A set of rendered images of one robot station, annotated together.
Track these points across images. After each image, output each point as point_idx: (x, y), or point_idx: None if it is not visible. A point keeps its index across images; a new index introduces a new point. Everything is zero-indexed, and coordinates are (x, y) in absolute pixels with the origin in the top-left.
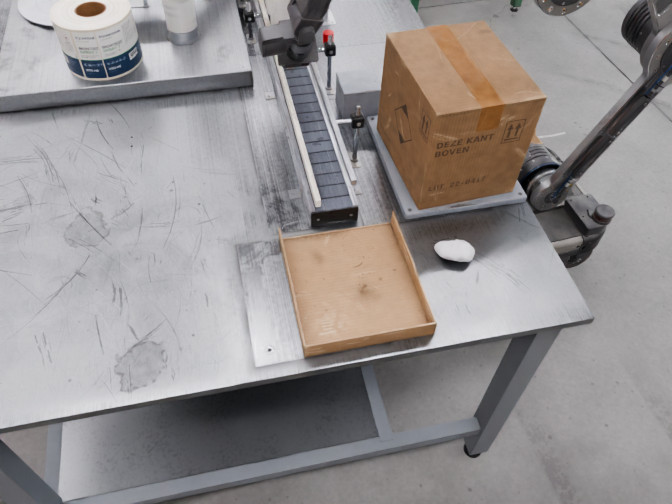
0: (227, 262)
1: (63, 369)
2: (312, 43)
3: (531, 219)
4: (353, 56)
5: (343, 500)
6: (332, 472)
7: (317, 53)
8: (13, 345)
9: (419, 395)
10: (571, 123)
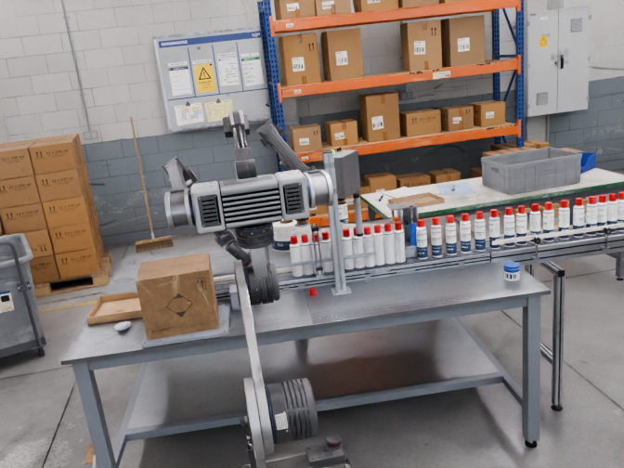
0: None
1: (130, 271)
2: (247, 259)
3: (129, 349)
4: (294, 302)
5: (123, 455)
6: (139, 450)
7: (243, 264)
8: None
9: None
10: None
